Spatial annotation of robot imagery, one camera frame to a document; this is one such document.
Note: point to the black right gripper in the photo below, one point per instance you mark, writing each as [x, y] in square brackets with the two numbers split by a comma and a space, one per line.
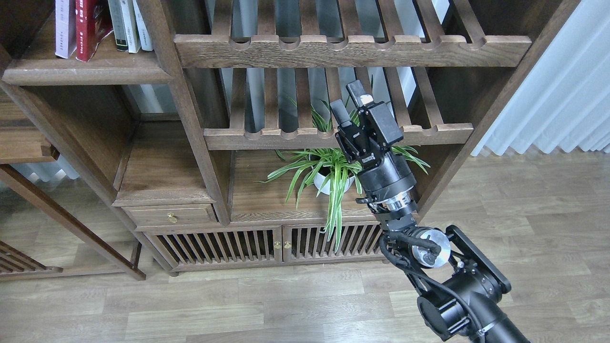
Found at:
[384, 175]

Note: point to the red paperback book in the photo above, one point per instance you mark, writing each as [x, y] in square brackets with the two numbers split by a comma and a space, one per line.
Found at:
[93, 24]

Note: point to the white lavender paperback book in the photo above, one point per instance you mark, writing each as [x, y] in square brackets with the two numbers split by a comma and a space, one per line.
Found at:
[65, 28]

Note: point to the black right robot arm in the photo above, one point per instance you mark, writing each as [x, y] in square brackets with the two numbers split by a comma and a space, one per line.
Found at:
[459, 288]

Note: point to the green spider plant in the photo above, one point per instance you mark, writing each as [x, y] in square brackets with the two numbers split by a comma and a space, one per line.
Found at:
[305, 164]

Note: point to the white plant pot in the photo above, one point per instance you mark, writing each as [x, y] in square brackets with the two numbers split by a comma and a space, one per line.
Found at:
[320, 177]

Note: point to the right slatted cabinet door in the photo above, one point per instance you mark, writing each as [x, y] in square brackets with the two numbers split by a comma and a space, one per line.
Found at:
[357, 241]

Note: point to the slatted cabinet door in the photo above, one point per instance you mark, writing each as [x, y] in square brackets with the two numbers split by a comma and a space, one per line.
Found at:
[210, 249]
[357, 241]

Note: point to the dark wooden bookshelf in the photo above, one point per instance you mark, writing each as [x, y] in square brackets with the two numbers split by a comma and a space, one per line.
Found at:
[196, 120]

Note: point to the white upright book right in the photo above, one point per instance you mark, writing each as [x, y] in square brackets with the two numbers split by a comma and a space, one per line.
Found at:
[144, 36]

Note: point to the white upright book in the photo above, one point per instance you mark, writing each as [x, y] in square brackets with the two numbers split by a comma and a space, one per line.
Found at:
[144, 36]
[130, 25]

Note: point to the white window curtain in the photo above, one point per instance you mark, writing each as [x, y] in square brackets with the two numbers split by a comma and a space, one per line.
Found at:
[564, 101]

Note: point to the left slatted cabinet door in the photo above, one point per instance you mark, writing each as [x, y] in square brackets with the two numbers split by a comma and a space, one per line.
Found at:
[210, 249]

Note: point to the small wooden drawer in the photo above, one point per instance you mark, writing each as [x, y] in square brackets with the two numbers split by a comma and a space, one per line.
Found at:
[171, 215]

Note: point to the white upright book middle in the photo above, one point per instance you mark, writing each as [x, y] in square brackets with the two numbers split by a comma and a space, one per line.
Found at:
[130, 25]

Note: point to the grey upright book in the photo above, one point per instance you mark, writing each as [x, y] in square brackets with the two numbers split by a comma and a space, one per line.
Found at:
[118, 25]

